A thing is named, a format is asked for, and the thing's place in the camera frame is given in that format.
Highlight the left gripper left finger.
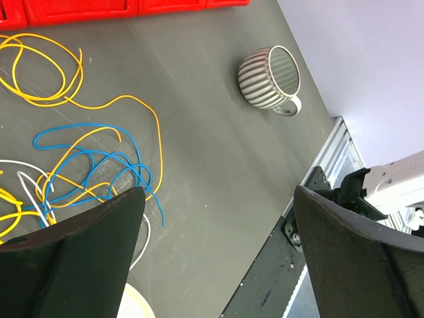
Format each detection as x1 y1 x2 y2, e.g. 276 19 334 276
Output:
1 187 145 317

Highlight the red divided plastic bin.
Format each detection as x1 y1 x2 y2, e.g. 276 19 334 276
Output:
1 0 250 30

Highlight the white cable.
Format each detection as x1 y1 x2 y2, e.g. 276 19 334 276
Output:
0 159 152 271

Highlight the blue cable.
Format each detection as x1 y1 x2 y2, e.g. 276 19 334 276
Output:
23 123 166 229

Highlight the grey ribbed ceramic mug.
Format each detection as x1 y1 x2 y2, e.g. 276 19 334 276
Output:
237 45 302 117

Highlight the pink cream round plate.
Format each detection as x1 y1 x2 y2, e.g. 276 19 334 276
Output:
117 283 155 318

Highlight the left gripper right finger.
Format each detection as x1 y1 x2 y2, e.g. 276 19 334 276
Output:
293 186 423 317

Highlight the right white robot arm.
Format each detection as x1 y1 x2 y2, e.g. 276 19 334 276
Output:
328 151 423 233

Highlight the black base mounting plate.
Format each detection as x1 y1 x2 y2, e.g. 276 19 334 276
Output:
219 165 335 318

